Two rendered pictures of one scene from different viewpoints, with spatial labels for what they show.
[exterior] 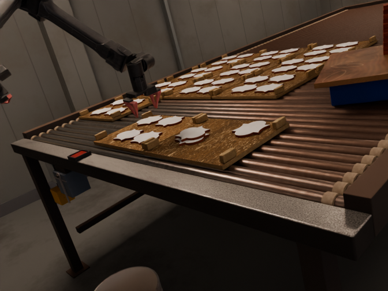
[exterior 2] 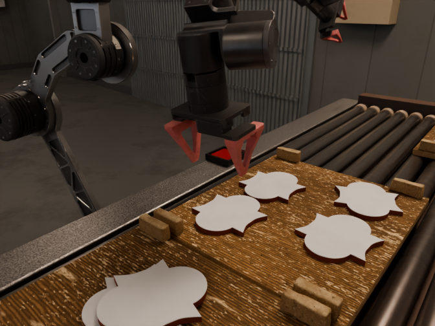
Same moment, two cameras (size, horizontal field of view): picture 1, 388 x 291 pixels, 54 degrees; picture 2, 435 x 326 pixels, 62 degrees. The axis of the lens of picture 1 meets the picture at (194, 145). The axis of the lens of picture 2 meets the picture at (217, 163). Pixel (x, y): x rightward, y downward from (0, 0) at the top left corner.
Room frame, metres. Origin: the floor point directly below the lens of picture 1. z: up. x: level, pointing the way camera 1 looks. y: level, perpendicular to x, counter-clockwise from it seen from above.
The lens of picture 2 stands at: (1.36, -0.35, 1.28)
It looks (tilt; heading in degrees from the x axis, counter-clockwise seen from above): 23 degrees down; 78
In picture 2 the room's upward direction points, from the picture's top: straight up
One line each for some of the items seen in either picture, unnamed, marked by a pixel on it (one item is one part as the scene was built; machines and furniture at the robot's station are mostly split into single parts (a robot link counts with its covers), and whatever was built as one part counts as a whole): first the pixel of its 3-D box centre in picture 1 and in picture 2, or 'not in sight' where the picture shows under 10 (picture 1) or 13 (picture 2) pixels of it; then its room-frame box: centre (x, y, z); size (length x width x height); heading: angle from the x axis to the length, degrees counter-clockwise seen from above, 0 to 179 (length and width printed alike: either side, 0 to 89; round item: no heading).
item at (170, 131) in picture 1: (148, 131); (296, 213); (1.62, 0.18, 0.93); 0.41 x 0.35 x 0.02; 37
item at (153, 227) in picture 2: (152, 144); (154, 227); (1.36, 0.15, 0.95); 0.06 x 0.02 x 0.03; 128
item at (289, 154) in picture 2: (100, 135); (288, 154); (1.69, 0.40, 0.95); 0.06 x 0.02 x 0.03; 127
